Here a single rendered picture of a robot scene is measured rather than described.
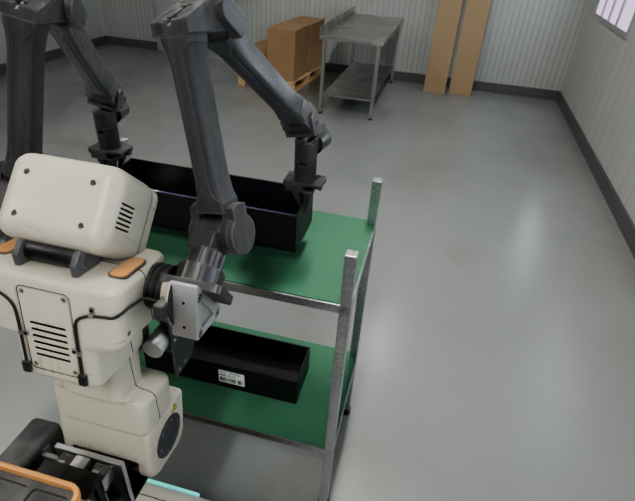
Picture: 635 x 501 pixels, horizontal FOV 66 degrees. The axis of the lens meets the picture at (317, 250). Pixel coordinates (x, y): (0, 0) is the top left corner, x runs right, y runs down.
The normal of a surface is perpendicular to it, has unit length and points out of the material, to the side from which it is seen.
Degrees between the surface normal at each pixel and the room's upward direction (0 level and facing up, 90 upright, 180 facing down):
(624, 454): 0
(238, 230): 77
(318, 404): 0
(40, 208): 48
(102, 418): 82
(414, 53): 90
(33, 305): 82
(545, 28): 90
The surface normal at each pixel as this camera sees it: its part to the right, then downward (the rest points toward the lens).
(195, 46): 0.87, 0.32
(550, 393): 0.06, -0.83
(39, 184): -0.14, -0.17
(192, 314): -0.23, 0.41
